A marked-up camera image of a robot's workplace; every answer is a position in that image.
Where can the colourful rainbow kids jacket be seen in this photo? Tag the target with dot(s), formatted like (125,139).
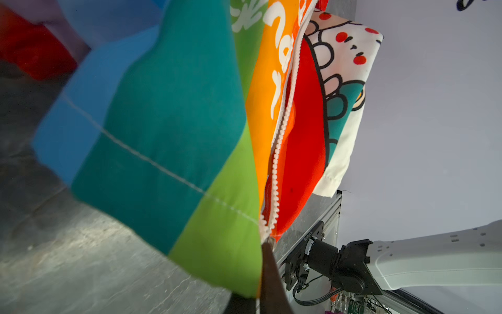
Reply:
(203,126)

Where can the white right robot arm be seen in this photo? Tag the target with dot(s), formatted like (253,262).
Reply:
(466,257)

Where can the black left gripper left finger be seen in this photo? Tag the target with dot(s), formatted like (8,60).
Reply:
(240,305)

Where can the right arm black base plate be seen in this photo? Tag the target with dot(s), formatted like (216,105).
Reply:
(296,269)

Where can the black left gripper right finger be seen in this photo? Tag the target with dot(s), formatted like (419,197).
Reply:
(273,298)

